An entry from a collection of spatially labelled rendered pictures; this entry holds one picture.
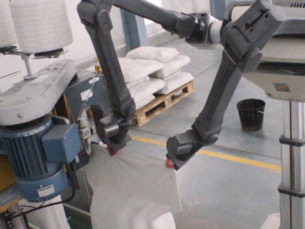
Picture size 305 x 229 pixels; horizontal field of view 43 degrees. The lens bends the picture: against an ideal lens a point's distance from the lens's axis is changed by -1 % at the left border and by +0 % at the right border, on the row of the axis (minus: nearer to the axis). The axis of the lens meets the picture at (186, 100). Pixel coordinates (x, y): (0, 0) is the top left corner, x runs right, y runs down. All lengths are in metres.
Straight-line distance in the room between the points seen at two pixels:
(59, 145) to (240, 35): 0.62
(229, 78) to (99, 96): 0.77
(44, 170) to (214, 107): 0.55
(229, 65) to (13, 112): 0.60
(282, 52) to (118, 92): 0.58
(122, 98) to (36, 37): 0.34
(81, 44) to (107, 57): 5.62
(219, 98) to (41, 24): 0.56
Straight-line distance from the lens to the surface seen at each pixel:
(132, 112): 1.39
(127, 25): 7.60
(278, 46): 1.42
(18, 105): 1.17
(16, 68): 5.44
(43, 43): 1.23
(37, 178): 1.28
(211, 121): 1.14
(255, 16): 0.91
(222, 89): 1.02
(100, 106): 1.64
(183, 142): 1.18
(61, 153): 1.21
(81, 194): 2.51
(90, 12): 1.16
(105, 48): 1.23
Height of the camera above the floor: 1.76
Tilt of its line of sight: 21 degrees down
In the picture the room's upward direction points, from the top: 7 degrees counter-clockwise
